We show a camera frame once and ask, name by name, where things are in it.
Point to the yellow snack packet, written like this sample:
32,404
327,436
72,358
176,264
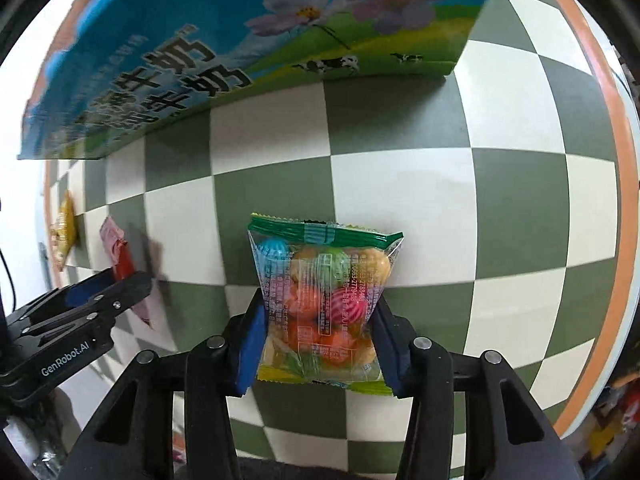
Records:
64,230

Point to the colourful toy clutter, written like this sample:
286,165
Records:
607,425

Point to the pink red snack packet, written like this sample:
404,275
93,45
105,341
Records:
122,257

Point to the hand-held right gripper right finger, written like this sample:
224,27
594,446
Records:
387,355

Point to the green white checkered mat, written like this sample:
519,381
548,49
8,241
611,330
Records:
400,200

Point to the clear packet of colourful candies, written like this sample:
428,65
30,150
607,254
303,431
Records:
320,300

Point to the blue green milk carton box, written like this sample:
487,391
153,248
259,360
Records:
200,35

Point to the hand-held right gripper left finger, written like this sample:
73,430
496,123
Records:
250,340

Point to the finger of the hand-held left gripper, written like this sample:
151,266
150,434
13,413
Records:
125,292
85,290

